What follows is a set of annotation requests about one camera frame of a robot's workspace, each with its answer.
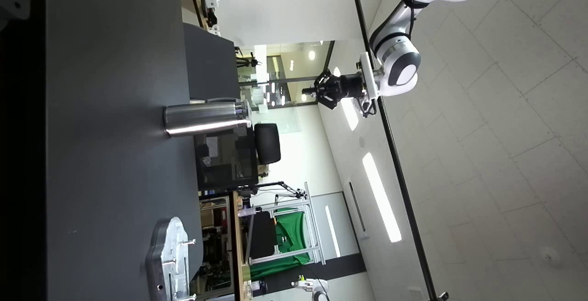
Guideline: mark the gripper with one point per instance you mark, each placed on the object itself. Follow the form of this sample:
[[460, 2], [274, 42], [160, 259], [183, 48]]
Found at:
[[353, 86]]

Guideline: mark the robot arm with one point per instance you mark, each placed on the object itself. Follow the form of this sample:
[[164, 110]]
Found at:
[[399, 50]]

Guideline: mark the stainless steel flask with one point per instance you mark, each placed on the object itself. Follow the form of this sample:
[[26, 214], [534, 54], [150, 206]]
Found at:
[[202, 118]]

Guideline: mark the long ceiling light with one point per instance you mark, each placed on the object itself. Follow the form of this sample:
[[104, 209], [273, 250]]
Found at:
[[349, 112], [381, 197]]

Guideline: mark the black pole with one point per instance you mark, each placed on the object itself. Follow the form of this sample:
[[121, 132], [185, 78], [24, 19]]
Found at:
[[395, 154]]

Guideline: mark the black office chair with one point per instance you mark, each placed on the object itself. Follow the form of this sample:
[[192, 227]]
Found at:
[[229, 158]]

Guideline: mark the dark grey table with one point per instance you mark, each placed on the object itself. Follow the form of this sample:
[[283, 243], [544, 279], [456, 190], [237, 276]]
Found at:
[[209, 62]]

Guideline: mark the white robot on desk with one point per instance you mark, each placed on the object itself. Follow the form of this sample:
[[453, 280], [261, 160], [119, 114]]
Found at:
[[211, 2]]

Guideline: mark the green cloth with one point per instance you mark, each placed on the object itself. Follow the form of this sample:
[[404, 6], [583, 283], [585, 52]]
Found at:
[[289, 232]]

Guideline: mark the black monitor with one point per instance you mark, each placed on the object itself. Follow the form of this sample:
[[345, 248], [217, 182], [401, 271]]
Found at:
[[262, 234]]

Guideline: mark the wooden desk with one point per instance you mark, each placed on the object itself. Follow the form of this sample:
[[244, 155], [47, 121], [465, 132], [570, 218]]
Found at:
[[241, 246]]

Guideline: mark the silver metal mounting plate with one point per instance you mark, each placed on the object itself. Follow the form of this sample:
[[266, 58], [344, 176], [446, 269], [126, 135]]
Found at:
[[169, 259]]

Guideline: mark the camera on tripod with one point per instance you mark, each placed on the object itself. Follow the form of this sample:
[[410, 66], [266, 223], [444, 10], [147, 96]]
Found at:
[[289, 188]]

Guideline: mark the aluminium frame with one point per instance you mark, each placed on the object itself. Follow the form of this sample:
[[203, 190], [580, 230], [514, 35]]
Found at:
[[314, 227]]

